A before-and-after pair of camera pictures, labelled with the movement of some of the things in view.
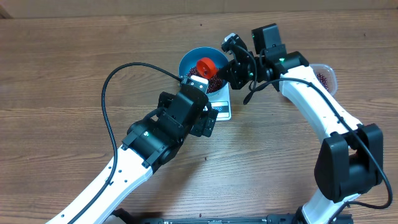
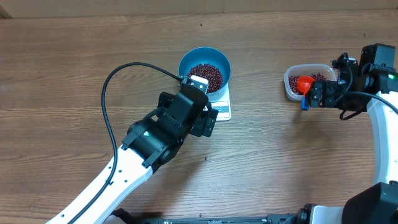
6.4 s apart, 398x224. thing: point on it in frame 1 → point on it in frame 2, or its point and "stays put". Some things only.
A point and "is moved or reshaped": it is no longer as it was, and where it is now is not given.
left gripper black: [205, 125] stays put
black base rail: [274, 219] stays put
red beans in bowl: [214, 83] stays put
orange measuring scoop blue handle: [206, 68] is moved or reshaped
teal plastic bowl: [191, 58] stays put
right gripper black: [230, 74] → [318, 95]
